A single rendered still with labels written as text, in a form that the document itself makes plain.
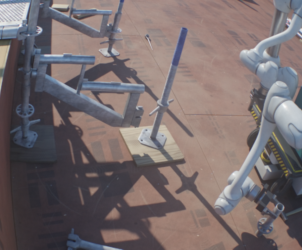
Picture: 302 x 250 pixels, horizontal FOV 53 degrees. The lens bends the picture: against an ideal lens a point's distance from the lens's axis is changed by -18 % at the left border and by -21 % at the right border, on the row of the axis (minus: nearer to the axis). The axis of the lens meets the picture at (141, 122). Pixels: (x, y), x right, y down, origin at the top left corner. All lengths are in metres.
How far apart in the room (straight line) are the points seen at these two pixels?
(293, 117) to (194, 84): 1.71
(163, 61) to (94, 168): 1.42
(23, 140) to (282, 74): 1.68
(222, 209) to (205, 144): 0.79
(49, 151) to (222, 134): 1.19
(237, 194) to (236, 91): 1.57
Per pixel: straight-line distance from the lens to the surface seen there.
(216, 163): 2.25
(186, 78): 2.96
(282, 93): 1.43
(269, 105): 1.46
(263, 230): 1.94
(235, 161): 2.34
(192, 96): 2.76
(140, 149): 2.13
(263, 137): 1.58
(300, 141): 1.34
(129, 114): 2.03
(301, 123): 1.34
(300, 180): 2.24
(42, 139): 2.08
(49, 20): 3.69
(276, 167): 2.28
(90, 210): 1.78
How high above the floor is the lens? 1.43
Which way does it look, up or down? 37 degrees down
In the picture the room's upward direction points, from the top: 15 degrees clockwise
